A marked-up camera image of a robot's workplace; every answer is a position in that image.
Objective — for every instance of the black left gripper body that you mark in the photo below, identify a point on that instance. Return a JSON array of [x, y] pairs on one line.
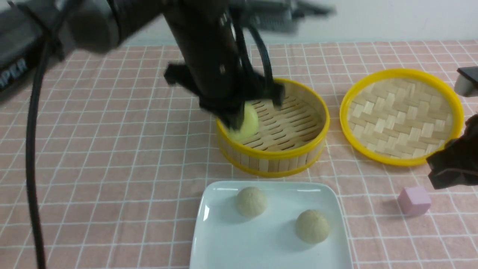
[[217, 69]]

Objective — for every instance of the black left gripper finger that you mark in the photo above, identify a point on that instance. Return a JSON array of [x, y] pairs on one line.
[[231, 117]]

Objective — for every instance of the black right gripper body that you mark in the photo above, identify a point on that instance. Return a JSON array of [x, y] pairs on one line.
[[457, 163]]

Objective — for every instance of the yellow steamed bun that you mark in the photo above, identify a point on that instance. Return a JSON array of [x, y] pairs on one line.
[[249, 127]]

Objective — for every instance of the white steamed bun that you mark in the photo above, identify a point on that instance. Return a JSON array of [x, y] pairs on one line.
[[251, 202], [312, 227]]

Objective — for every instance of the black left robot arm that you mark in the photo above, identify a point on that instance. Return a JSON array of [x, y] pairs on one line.
[[37, 34]]

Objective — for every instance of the white square plate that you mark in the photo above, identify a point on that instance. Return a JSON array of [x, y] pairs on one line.
[[223, 239]]

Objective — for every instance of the pink cube block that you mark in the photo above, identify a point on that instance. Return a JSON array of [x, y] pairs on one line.
[[414, 201]]

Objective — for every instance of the yellow-rimmed bamboo steamer basket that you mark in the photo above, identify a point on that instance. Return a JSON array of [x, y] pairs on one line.
[[288, 140]]

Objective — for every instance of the yellow-rimmed woven steamer lid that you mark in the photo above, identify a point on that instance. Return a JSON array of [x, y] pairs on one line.
[[400, 116]]

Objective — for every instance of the pink checkered tablecloth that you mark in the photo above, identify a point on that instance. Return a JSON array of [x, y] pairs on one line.
[[123, 159]]

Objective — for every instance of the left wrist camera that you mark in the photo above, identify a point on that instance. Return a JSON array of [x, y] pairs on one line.
[[277, 16]]

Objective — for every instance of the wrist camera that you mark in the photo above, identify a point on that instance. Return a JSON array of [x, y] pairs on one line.
[[277, 16], [467, 82]]

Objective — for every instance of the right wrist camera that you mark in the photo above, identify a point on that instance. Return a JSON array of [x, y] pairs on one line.
[[467, 82]]

